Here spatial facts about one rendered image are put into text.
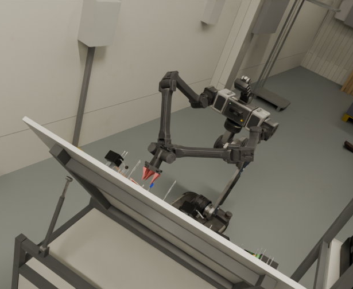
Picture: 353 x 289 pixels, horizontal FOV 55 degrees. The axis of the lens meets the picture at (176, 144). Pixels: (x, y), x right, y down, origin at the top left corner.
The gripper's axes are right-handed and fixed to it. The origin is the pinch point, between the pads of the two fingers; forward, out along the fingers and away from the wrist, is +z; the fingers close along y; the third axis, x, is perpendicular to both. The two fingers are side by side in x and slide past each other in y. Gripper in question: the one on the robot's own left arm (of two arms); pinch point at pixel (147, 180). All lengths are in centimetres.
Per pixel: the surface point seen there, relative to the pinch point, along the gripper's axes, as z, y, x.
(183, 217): -1, 33, -83
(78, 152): -4, -10, -80
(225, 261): 7, 52, -72
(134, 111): -56, -105, 235
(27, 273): 66, -28, -27
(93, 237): 43.7, -14.2, 4.0
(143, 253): 39.7, 15.5, 9.8
